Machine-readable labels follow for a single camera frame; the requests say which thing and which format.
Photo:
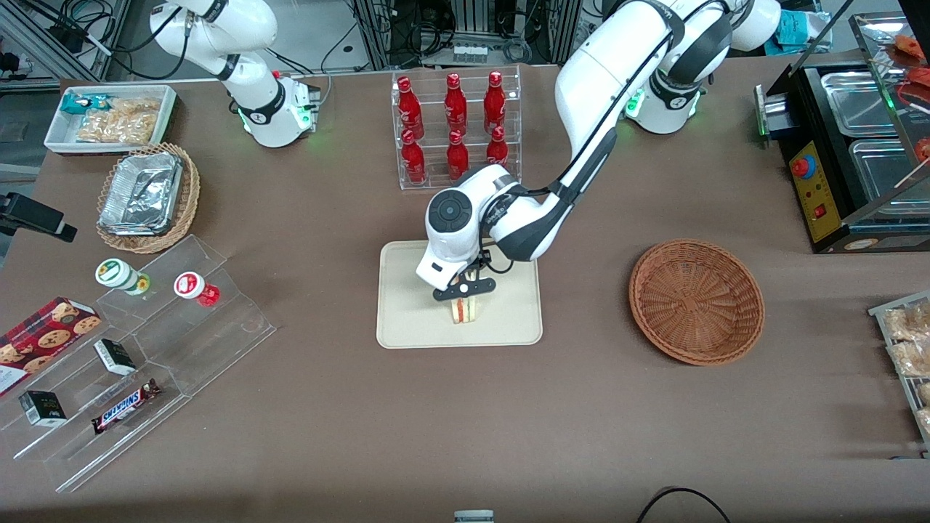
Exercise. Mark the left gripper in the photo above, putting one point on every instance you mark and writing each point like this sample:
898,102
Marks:
475,264

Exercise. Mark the triangular sandwich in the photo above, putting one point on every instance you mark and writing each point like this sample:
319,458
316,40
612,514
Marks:
472,311

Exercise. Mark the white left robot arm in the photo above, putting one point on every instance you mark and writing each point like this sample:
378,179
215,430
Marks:
603,73

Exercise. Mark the beige plastic serving tray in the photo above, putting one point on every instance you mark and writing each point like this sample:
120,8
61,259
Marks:
407,319

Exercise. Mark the white rectangular snack tray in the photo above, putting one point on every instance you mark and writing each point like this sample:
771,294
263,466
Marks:
58,138

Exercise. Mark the light wicker basket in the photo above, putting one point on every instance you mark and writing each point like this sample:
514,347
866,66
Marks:
185,196

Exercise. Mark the round brown wicker basket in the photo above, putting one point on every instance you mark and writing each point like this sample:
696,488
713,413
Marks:
697,305

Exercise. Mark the tray of packaged pastries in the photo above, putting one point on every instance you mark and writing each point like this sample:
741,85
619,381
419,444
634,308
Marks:
890,341

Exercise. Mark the clear acrylic bottle rack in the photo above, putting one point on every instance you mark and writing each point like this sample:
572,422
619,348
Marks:
436,183

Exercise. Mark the green and white lidded cup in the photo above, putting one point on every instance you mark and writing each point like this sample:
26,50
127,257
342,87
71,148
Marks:
115,273

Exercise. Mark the stack of foil trays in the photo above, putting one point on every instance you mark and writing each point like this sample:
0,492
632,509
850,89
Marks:
138,192

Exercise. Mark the red cola bottle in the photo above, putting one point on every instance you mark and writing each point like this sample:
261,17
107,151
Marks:
413,158
409,107
497,149
495,102
458,158
455,104

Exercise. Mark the teal snack packet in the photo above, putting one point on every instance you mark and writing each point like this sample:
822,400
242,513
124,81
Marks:
76,104

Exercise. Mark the clear bag of crackers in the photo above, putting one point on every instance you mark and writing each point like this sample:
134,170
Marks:
136,106
116,128

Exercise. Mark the red chocolate chip cookie box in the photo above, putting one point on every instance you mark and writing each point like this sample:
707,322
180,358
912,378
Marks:
43,338

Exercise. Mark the small black box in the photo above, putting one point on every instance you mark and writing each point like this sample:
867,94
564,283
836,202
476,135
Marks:
42,408
115,357

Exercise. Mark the red and white lidded cup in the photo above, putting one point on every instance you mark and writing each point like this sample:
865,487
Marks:
190,285

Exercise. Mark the Snickers chocolate bar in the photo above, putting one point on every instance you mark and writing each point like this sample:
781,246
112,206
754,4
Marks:
123,407

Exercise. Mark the clear acrylic stepped display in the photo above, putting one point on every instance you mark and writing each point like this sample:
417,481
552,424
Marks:
218,341

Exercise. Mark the small grey device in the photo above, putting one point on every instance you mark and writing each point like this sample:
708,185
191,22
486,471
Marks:
474,516

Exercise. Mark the black food warmer appliance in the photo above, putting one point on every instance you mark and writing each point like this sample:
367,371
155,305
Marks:
817,196

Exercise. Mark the teal crumpled bag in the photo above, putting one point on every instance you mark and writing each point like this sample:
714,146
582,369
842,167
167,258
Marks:
803,33

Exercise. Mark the stainless steel pan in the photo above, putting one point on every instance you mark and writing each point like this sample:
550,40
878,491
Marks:
857,105
883,178

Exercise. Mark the bagged fried snack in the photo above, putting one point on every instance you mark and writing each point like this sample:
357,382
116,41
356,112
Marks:
923,394
908,321
925,421
912,359

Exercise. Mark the aluminium frame rack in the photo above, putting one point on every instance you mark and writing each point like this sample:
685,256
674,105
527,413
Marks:
378,33

